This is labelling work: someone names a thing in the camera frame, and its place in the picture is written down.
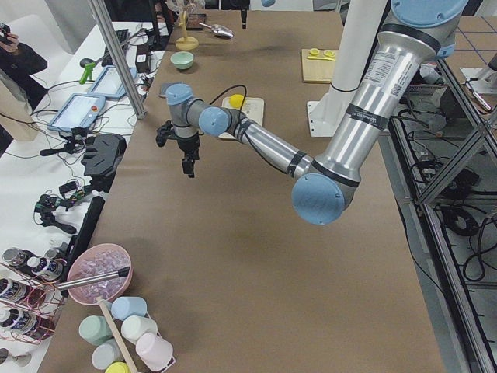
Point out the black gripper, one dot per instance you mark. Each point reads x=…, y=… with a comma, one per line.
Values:
x=189, y=145
x=243, y=15

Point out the yellow lemon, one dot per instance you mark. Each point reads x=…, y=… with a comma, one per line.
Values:
x=236, y=101

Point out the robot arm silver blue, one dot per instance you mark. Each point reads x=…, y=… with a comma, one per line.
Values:
x=265, y=3
x=393, y=39

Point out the white rabbit tray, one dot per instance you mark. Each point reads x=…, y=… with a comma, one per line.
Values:
x=253, y=108

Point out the metal scoop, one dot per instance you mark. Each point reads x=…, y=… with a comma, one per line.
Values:
x=219, y=30

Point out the wooden mug tree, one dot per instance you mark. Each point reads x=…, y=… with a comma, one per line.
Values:
x=185, y=42

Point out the mint green bowl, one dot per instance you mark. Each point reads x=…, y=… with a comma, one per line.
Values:
x=182, y=60

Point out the yellow plastic knife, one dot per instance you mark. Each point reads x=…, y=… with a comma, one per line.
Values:
x=317, y=58

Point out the grey folded cloth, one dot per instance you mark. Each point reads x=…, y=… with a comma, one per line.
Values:
x=163, y=89

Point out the wooden cutting board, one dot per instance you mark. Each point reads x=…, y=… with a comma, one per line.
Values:
x=317, y=71

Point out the teach pendant upper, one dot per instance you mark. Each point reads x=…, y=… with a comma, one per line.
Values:
x=108, y=84

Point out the teach pendant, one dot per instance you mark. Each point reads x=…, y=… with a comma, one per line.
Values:
x=79, y=111
x=108, y=84

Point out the teach pendant lower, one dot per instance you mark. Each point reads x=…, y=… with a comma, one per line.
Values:
x=79, y=111

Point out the metal spoon in pink bowl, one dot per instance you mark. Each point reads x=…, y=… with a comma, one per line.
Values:
x=122, y=272

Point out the pink bowl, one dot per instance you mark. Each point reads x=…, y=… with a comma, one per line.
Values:
x=99, y=260

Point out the green glue gun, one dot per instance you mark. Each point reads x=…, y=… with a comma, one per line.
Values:
x=88, y=65

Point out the blue cup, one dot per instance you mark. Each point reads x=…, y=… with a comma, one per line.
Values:
x=126, y=306

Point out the white cup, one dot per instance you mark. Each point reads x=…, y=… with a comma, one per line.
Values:
x=134, y=327

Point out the green cup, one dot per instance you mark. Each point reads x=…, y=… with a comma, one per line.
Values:
x=95, y=330

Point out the pink cup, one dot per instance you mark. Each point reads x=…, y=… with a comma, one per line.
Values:
x=155, y=352

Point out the person in black jacket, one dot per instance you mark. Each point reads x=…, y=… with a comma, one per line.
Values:
x=19, y=62

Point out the grey cup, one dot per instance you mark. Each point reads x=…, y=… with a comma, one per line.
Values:
x=106, y=354

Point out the bottle rack with bottles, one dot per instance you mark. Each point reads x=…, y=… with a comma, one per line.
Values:
x=30, y=302

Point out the yellow cup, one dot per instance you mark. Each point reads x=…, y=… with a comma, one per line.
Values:
x=118, y=367

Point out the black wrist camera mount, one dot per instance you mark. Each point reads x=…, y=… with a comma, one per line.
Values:
x=164, y=133

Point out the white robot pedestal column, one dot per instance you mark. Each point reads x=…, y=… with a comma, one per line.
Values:
x=360, y=30

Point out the aluminium frame post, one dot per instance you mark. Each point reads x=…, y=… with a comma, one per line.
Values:
x=104, y=22

